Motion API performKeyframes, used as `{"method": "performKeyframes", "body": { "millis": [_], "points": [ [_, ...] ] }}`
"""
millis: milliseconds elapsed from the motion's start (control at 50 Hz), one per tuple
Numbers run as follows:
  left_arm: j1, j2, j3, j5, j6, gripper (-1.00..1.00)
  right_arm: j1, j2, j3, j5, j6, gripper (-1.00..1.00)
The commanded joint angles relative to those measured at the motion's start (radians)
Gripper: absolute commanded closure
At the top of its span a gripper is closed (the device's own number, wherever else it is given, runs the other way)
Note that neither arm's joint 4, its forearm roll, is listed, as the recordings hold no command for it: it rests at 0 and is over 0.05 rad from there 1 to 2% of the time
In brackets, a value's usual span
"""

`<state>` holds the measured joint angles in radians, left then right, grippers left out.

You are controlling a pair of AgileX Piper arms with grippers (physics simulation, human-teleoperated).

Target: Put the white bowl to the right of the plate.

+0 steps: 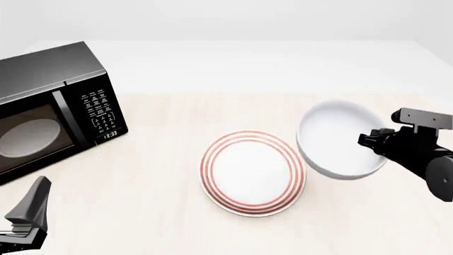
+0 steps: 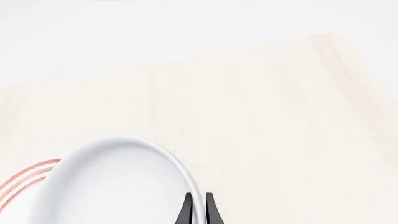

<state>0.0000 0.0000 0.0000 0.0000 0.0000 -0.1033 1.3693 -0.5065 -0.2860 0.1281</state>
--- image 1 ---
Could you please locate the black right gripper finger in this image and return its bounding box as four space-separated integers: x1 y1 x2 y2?
357 133 389 157
369 127 395 136

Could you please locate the white bowl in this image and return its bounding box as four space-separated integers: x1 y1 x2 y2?
295 98 389 181

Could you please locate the grey flat plate on stalk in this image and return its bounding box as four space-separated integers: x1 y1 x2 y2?
390 106 453 137

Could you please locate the white plate with red rings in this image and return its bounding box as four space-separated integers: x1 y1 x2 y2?
200 130 306 217

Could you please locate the black microwave oven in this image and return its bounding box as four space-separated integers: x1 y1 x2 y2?
0 40 130 187

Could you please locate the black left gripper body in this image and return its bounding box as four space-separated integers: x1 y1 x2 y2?
0 222 49 253

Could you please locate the white microwave turntable plate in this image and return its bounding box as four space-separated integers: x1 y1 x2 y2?
0 118 61 158

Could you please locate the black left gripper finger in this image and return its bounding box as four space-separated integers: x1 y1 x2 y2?
4 175 52 230

